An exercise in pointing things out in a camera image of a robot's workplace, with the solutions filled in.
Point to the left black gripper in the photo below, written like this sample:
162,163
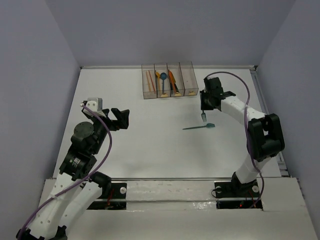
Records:
110,119

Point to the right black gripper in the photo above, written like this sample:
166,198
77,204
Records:
203,106

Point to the teal fork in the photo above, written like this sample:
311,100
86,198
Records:
208,126
203,116

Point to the gold knife black handle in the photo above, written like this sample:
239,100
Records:
175,88
172,92

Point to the yellow orange chopstick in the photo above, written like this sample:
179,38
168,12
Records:
148,81

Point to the orange chopstick long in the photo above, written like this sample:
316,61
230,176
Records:
152,82

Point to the blue spoon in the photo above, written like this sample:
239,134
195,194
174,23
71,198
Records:
163,77

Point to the yellow orange spoon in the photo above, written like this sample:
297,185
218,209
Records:
158,80

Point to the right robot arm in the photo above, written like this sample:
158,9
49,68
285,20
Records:
264,135

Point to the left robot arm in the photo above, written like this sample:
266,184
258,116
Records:
78,183

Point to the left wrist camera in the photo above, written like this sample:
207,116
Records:
95,104

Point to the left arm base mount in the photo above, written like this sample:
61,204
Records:
115,199

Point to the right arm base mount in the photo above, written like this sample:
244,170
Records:
228,198

